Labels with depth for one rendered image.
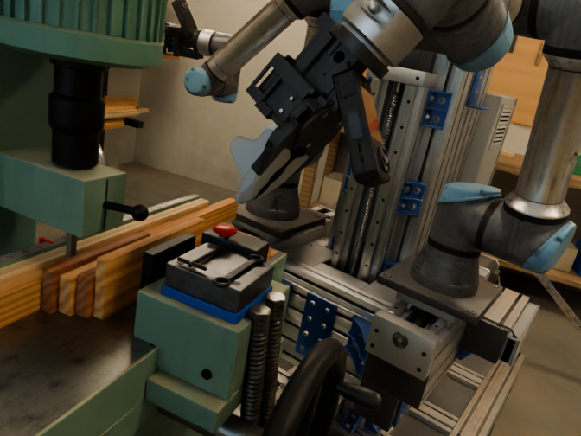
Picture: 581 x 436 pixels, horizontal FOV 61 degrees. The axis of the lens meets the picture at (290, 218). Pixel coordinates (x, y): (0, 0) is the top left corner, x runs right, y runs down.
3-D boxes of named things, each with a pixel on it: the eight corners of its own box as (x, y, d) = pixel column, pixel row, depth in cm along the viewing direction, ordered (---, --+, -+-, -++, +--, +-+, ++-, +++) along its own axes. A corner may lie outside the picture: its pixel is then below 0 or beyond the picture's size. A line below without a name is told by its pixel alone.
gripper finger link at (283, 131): (264, 168, 55) (317, 109, 52) (273, 179, 54) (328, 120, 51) (241, 163, 50) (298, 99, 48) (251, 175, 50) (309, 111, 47)
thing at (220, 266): (235, 325, 53) (244, 279, 51) (152, 291, 56) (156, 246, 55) (284, 283, 65) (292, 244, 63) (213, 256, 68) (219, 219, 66)
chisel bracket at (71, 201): (80, 252, 57) (85, 181, 54) (-5, 216, 61) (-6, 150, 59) (125, 234, 64) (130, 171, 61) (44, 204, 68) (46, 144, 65)
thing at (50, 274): (50, 314, 59) (52, 272, 57) (41, 310, 59) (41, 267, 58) (147, 266, 75) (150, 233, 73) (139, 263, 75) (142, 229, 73)
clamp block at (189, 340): (225, 405, 54) (237, 334, 51) (127, 358, 59) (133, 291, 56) (280, 343, 67) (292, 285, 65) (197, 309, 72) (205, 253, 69)
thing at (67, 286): (69, 317, 59) (71, 280, 58) (57, 310, 60) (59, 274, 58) (167, 266, 76) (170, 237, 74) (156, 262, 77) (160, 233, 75)
